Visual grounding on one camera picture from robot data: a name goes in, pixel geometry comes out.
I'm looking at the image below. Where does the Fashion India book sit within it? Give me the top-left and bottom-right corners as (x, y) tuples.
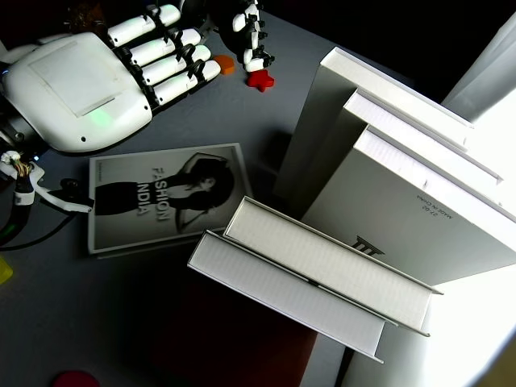
(87, 142), (253, 259)

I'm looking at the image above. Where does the orange block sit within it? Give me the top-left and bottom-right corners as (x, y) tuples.
(213, 54), (237, 77)

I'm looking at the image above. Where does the red star block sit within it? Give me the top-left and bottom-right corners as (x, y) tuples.
(246, 68), (276, 94)

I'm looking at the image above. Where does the yellow block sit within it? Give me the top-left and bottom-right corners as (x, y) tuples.
(0, 256), (14, 286)

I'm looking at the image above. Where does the tall white book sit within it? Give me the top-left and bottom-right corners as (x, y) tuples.
(273, 46), (475, 198)

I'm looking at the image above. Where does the dark red round block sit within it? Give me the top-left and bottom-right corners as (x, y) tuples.
(52, 369), (100, 387)

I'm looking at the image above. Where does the black-spined Duet book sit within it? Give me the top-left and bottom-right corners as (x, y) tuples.
(187, 229), (431, 365)

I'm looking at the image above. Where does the grey Chinese-titled book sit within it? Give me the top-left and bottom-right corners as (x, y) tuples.
(223, 196), (445, 328)

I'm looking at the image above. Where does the red hardcover book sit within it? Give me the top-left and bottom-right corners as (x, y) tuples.
(151, 277), (319, 387)

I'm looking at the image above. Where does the white Special Issue book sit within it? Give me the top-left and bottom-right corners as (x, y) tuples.
(293, 89), (506, 217)

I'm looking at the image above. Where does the grey-spined white book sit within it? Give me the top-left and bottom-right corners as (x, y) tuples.
(300, 124), (516, 286)

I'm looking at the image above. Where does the white board panel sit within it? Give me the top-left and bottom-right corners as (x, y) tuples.
(441, 11), (516, 124)

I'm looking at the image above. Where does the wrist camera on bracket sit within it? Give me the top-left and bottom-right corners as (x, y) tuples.
(34, 173), (98, 214)

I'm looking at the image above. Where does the black camera cable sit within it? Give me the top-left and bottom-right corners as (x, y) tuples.
(0, 212), (77, 252)

